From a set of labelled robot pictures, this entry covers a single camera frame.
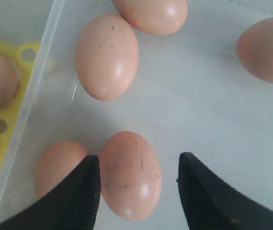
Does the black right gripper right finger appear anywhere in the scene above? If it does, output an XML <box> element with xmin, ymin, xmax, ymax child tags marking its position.
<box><xmin>177</xmin><ymin>152</ymin><xmax>273</xmax><ymax>230</ymax></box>

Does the yellow plastic egg tray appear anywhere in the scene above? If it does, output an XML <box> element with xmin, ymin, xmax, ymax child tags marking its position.
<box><xmin>0</xmin><ymin>35</ymin><xmax>55</xmax><ymax>213</ymax></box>

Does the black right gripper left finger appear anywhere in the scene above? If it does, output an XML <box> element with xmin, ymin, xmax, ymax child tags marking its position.
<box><xmin>0</xmin><ymin>155</ymin><xmax>101</xmax><ymax>230</ymax></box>

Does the clear plastic storage box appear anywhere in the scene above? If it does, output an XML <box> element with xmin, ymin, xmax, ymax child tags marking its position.
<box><xmin>0</xmin><ymin>0</ymin><xmax>273</xmax><ymax>230</ymax></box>

